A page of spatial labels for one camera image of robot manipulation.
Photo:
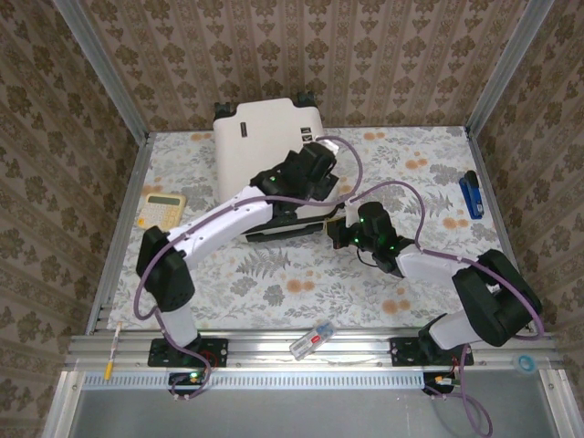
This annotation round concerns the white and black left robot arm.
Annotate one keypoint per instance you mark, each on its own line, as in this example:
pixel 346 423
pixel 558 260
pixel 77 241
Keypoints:
pixel 219 221

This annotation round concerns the blue stapler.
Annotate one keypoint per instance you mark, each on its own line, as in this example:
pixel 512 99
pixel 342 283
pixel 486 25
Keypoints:
pixel 472 196

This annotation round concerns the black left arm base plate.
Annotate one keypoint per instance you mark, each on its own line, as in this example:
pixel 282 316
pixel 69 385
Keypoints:
pixel 219 351

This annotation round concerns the aluminium frame post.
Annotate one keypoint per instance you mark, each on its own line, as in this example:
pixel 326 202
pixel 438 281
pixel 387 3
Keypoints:
pixel 511 68
pixel 105 73

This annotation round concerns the white pen with yellow tip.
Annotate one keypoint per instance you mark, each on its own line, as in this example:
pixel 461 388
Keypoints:
pixel 114 347

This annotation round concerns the grey metal panel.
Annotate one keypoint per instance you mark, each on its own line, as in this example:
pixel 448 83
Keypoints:
pixel 296 413

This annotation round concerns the black controller board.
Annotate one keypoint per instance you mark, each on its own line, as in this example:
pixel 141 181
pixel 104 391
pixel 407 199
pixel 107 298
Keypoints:
pixel 187 381
pixel 438 382

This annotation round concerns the clear plastic case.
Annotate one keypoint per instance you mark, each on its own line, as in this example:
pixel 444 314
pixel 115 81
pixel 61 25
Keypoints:
pixel 312 341

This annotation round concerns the floral tablecloth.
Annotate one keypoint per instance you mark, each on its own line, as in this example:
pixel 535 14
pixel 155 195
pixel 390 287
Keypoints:
pixel 319 283

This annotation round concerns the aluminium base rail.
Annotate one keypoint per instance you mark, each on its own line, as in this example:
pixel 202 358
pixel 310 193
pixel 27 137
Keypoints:
pixel 274 353

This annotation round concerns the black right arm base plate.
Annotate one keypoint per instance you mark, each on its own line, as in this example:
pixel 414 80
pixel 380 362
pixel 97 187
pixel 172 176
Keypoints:
pixel 401 353

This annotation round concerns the clear tape roll blue core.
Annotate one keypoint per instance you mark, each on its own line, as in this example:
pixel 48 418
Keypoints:
pixel 518 365

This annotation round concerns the yellow calculator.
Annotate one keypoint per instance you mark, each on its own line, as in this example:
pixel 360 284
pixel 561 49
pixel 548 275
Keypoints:
pixel 164 207

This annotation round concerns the white hard-shell suitcase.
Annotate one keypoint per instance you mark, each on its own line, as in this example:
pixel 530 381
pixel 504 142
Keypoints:
pixel 246 155

